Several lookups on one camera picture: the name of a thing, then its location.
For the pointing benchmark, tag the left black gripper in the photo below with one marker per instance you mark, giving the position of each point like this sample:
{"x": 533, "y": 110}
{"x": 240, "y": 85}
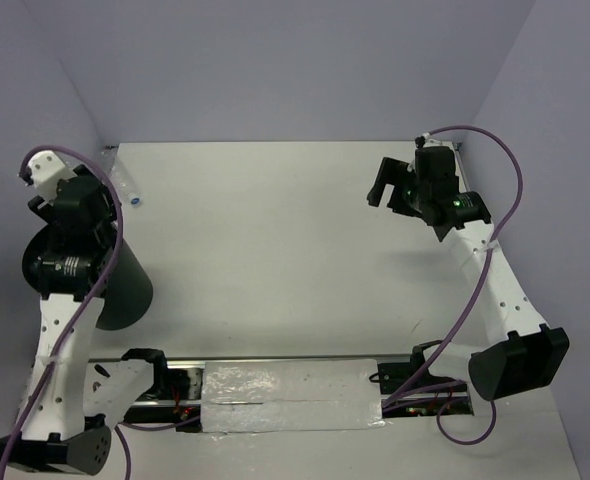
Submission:
{"x": 44, "y": 210}

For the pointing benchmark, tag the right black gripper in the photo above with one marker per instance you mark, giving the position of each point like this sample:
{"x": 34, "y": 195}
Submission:
{"x": 396, "y": 172}

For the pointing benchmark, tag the clear bottle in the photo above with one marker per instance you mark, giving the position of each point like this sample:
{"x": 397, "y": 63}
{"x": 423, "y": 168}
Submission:
{"x": 120, "y": 177}

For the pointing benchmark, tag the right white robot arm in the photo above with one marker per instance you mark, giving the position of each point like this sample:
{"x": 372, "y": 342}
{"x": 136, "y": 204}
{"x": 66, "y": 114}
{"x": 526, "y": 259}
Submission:
{"x": 500, "y": 344}

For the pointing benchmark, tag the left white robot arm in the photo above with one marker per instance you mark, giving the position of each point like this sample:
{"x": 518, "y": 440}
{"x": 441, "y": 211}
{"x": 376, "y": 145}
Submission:
{"x": 66, "y": 421}

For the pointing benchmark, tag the black cylindrical bin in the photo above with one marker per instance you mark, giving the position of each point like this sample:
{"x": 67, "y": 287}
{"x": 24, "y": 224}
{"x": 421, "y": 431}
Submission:
{"x": 127, "y": 293}

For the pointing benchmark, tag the silver taped cover plate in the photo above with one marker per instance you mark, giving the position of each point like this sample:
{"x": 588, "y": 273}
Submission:
{"x": 285, "y": 396}

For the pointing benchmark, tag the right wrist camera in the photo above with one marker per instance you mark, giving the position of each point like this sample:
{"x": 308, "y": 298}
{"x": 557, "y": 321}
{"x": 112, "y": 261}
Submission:
{"x": 433, "y": 163}

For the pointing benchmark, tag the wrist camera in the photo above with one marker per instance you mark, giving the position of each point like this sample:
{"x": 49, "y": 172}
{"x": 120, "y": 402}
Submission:
{"x": 433, "y": 163}
{"x": 44, "y": 170}

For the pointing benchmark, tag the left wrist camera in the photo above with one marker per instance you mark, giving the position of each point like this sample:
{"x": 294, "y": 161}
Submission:
{"x": 44, "y": 170}

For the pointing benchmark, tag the metal base rail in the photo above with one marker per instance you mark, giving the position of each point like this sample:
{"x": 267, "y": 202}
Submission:
{"x": 177, "y": 402}

